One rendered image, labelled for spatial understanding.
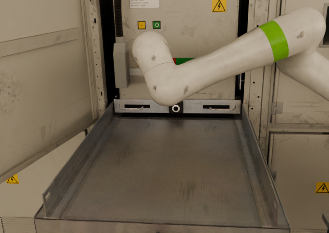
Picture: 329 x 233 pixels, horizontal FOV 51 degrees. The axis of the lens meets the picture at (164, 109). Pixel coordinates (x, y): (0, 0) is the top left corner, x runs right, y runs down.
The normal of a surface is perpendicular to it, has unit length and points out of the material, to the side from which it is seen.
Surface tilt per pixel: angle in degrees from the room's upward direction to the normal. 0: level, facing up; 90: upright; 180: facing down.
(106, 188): 0
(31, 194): 90
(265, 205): 0
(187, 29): 90
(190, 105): 90
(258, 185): 0
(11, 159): 90
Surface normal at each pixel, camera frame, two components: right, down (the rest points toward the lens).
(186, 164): -0.03, -0.94
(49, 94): 0.93, 0.11
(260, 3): -0.10, 0.33
